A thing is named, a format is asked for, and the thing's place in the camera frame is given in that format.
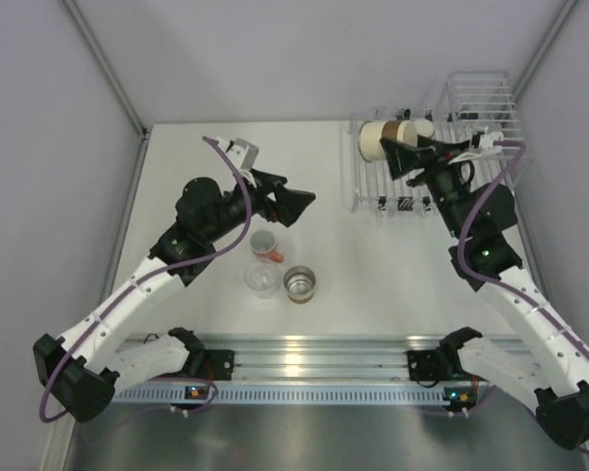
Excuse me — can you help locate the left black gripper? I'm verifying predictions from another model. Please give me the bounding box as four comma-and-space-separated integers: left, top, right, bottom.
205, 168, 314, 243

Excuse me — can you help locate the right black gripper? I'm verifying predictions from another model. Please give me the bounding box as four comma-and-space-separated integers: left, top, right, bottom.
384, 133, 472, 238

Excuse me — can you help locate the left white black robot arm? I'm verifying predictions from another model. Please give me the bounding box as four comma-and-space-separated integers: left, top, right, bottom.
33, 170, 316, 423

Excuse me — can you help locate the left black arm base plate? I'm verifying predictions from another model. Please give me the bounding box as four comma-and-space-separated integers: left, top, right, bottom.
196, 349, 235, 382

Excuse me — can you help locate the grey slotted cable duct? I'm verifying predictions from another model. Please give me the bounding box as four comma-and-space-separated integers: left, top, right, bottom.
113, 383, 477, 406

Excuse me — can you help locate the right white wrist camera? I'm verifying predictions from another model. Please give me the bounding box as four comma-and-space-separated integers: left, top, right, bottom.
471, 129, 505, 154

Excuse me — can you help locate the white wire dish rack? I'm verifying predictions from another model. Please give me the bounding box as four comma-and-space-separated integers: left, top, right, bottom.
343, 71, 524, 217

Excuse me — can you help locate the clear plastic cup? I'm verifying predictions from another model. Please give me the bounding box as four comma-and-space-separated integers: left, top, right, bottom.
243, 259, 280, 299
369, 106, 392, 122

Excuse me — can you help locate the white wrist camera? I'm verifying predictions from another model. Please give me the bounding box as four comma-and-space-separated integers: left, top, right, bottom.
471, 129, 505, 154
226, 138, 259, 172

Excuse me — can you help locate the steel cup brown band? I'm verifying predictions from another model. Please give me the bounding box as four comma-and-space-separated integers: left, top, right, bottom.
283, 266, 316, 304
358, 121, 418, 162
412, 118, 436, 139

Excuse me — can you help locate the orange white ceramic mug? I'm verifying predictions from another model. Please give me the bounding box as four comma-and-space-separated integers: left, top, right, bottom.
249, 230, 284, 263

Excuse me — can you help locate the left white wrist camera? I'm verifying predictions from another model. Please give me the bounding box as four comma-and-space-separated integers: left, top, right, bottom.
226, 138, 259, 172

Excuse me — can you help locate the aluminium mounting rail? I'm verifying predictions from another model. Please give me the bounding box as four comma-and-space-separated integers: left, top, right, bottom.
107, 334, 439, 385

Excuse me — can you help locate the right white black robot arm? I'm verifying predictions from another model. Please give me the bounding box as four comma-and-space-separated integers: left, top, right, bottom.
380, 132, 589, 450

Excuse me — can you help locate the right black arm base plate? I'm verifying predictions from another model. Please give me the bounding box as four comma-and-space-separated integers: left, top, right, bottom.
406, 349, 446, 388

